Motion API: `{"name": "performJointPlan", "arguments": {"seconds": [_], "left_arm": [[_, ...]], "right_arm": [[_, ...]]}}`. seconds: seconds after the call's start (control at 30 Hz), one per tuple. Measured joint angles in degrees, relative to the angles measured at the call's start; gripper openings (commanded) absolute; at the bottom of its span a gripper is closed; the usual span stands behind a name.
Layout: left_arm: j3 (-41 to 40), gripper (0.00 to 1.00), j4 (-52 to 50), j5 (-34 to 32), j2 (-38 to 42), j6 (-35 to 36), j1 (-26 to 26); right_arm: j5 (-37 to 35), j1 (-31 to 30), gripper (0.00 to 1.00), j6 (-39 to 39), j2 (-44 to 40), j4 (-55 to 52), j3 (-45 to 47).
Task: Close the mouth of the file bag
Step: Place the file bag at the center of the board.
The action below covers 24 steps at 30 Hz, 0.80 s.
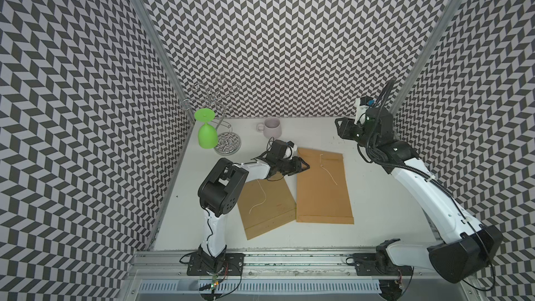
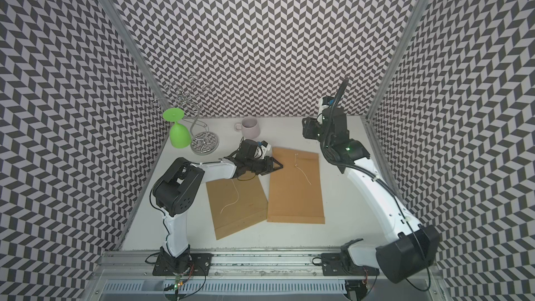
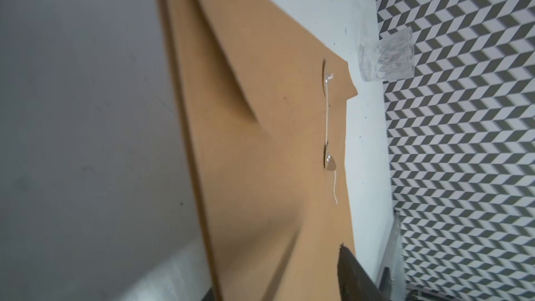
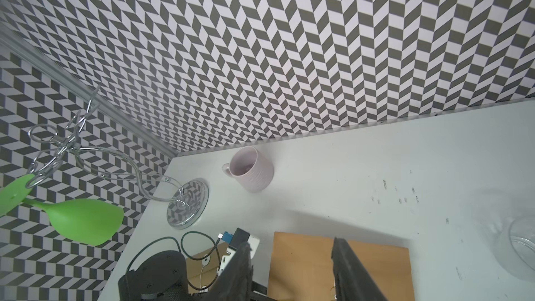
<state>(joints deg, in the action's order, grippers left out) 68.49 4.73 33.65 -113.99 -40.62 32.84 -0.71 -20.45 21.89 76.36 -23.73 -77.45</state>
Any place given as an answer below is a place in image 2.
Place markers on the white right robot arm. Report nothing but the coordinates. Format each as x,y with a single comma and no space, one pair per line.
409,246

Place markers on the pale pink ribbed mug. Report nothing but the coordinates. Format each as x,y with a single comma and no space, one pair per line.
248,127

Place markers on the right aluminium corner post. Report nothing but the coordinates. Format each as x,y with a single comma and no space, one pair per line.
405,40

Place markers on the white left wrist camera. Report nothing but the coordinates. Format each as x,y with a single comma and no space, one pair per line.
262,149

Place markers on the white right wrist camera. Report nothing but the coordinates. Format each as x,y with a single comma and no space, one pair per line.
325,103

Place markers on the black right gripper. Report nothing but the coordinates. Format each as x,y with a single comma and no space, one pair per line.
308,127

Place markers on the brown kraft file bag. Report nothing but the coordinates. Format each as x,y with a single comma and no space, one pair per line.
295,194

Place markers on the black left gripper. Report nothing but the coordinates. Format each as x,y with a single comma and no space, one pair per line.
269,165

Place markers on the green plastic wine glass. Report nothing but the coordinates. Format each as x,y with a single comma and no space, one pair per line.
179,135

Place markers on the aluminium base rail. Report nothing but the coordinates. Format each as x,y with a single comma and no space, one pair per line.
256,274

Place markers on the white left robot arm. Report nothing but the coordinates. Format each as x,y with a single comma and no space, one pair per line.
174,192

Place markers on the aluminium corner post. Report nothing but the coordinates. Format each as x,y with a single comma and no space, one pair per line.
129,42
405,40

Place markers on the left aluminium corner post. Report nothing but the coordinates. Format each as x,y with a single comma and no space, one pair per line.
129,42

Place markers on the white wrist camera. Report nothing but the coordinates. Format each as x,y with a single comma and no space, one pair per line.
325,103
262,149

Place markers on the chrome wire glass rack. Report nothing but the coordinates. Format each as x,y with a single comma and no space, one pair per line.
185,96

